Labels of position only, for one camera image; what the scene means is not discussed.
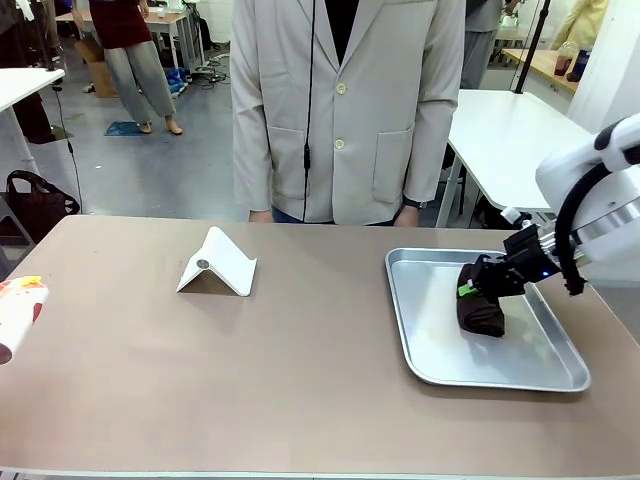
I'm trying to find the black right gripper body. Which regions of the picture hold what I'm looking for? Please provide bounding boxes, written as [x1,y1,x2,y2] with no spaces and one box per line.
[501,224,558,286]

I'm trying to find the dark brown cloth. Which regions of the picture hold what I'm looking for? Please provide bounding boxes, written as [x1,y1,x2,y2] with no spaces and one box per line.
[456,263,508,338]

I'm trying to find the pink white lint roller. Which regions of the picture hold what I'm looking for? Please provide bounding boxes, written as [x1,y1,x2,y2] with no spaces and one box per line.
[0,274,50,367]

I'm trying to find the person's left forearm beige sleeve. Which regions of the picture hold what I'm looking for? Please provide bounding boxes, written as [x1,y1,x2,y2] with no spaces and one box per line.
[402,94,461,204]

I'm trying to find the person's right forearm beige sleeve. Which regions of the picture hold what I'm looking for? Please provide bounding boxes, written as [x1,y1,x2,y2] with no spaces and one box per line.
[231,99,275,213]

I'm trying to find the person's left hand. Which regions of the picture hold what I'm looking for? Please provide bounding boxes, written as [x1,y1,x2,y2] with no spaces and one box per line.
[394,204,421,228]

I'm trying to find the silver metal tray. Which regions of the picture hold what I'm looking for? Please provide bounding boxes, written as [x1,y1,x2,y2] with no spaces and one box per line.
[384,247,592,393]

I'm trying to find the large white table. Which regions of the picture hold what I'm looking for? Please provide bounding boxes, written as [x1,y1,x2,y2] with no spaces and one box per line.
[435,89,597,230]

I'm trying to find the light wooden table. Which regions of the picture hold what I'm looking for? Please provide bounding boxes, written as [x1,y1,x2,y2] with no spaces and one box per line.
[500,47,584,94]

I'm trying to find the red drink bottle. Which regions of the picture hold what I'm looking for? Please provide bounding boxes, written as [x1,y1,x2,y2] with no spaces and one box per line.
[554,40,577,78]

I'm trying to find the dark cola bottle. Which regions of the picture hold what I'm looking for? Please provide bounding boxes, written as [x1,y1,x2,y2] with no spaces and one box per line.
[567,47,592,83]

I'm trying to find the black stand pole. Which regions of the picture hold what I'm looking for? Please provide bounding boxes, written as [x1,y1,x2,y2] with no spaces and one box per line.
[511,0,552,94]

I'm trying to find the person in grey clothes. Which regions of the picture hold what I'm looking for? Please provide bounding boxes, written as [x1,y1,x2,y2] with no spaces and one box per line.
[459,0,504,91]

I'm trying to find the person in beige jacket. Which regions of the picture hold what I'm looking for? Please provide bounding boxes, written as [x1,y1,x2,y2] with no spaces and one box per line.
[229,0,467,227]

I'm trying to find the person in yellow jacket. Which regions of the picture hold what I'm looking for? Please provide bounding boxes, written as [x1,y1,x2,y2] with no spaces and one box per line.
[549,0,611,51]

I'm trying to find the white folded stand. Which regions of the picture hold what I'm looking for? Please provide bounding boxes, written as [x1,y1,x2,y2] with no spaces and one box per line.
[175,226,259,298]

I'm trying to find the blue plastic bag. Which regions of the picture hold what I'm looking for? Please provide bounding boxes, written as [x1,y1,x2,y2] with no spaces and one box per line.
[166,67,190,96]

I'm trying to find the blue floor mat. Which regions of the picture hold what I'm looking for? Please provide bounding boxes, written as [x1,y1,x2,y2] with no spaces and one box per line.
[103,121,147,138]

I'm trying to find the wooden desk white legs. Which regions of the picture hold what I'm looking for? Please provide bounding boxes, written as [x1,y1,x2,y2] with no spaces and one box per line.
[53,10,206,76]

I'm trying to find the person in maroon top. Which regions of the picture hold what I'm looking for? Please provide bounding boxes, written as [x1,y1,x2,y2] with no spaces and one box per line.
[72,0,184,136]

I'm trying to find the brown cardboard box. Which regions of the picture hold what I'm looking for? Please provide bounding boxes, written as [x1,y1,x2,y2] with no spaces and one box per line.
[74,38,119,99]

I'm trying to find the black handbag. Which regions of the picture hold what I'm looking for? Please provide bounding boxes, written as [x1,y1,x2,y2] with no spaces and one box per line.
[4,169,82,242]

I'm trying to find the small white table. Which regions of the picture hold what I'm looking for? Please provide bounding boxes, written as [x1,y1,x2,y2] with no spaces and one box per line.
[0,67,67,177]

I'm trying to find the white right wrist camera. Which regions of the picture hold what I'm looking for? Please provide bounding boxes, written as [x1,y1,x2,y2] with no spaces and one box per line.
[500,206,533,227]

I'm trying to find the black microphone cable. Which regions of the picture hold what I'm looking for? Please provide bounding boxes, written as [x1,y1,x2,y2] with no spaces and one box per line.
[300,0,318,222]

